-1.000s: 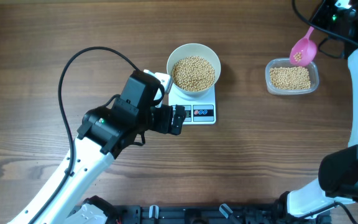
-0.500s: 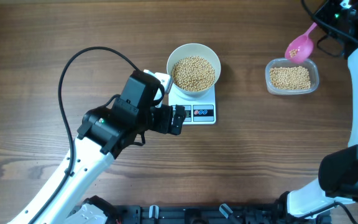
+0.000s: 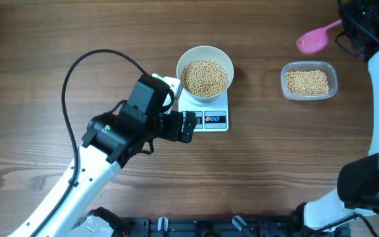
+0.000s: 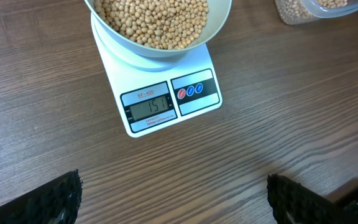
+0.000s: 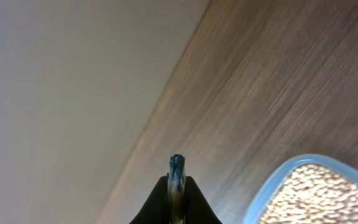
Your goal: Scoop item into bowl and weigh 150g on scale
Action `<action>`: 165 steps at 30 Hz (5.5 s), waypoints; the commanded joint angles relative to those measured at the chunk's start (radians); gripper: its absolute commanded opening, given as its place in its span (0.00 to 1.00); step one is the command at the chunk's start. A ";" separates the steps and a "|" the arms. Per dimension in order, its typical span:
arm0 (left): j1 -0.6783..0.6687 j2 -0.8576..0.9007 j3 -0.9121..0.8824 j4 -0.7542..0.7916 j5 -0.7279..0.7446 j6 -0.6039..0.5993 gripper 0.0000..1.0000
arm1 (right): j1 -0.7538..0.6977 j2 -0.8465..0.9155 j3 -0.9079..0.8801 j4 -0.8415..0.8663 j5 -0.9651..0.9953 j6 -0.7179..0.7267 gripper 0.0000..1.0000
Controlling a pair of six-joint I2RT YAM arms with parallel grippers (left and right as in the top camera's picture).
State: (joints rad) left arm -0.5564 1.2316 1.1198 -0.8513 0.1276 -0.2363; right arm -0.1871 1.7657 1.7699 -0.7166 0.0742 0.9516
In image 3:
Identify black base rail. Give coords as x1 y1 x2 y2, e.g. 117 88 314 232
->
74 215 351 237

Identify pink measuring scoop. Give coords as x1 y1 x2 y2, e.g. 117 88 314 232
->
295 20 342 55

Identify yellow soybeans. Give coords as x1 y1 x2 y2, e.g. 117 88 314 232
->
285 70 330 95

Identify clear plastic container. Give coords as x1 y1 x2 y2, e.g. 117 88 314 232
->
281 61 338 101

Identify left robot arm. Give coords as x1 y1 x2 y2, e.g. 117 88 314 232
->
12 74 197 236

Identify white digital kitchen scale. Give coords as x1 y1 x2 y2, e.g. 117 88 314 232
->
178 91 230 132

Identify soybeans in scoop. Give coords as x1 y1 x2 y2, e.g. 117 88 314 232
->
301 40 311 45

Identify white bowl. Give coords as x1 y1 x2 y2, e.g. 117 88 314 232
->
176 45 234 102

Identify left black cable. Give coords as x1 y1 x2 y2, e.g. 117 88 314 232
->
28 48 149 237

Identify soybeans in bowl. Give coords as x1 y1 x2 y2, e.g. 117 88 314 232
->
181 59 228 97

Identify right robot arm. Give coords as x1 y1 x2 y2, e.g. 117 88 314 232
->
287 1 379 236

